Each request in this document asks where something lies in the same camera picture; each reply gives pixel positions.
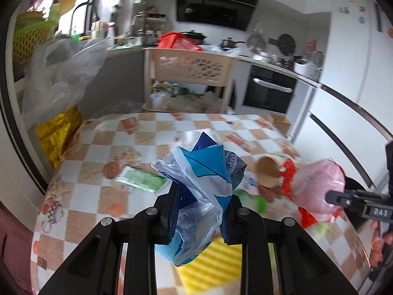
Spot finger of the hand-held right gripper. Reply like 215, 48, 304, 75
325, 190, 393, 219

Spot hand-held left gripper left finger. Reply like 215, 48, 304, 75
38, 184, 182, 295

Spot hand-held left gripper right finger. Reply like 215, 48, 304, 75
220, 195, 358, 295

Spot pink plastic bag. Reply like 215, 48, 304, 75
290, 158, 346, 222

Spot blue and white plastic bag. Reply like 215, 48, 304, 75
151, 132, 248, 267

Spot person's right hand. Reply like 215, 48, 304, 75
368, 219, 393, 268

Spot yellow ridged foam pad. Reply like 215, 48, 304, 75
177, 239, 243, 295

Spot green and white packet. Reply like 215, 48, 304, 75
115, 165, 168, 195

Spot brown paper cup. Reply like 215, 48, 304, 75
256, 156, 281, 189

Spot red snack packet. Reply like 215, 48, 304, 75
278, 157, 318, 228

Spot white refrigerator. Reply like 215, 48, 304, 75
289, 0, 393, 198

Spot checkered floral tablecloth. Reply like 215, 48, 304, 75
31, 112, 373, 295

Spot cardboard box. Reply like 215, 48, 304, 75
266, 114, 292, 136

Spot white rice cooker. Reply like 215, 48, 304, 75
293, 51, 325, 81

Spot gold foil bag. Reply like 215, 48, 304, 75
36, 104, 84, 169

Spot black built-in oven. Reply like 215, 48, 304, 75
242, 64, 298, 115

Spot group of fridge magnets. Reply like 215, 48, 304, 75
338, 4, 393, 39

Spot beige plastic cart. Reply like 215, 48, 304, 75
143, 47, 238, 114

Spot black round multi-cup pan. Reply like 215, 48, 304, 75
278, 33, 296, 53

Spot clear plastic bag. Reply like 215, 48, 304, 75
22, 36, 109, 130

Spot red plastic basket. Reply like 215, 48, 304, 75
157, 31, 203, 52

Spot round metal steamer rack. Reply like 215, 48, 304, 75
247, 33, 265, 50

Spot black wok with lid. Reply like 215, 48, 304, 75
179, 30, 207, 42

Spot white spray bottle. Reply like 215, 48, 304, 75
106, 22, 116, 47

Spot black range hood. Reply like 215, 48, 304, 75
176, 0, 262, 32

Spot yellow plastic basket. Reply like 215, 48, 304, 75
12, 11, 57, 65

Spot black kitchen faucet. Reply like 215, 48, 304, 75
70, 2, 93, 35

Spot metal pot with handle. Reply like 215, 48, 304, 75
221, 37, 247, 50

